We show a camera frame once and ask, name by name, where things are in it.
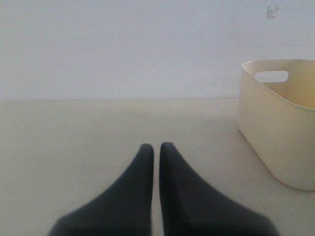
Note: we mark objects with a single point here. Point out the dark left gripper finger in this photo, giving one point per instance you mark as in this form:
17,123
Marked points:
124,209

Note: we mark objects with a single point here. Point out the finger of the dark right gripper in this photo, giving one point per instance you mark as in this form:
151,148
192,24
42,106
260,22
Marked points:
192,207

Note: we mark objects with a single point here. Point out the small cream plastic bin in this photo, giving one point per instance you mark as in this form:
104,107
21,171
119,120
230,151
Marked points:
276,115

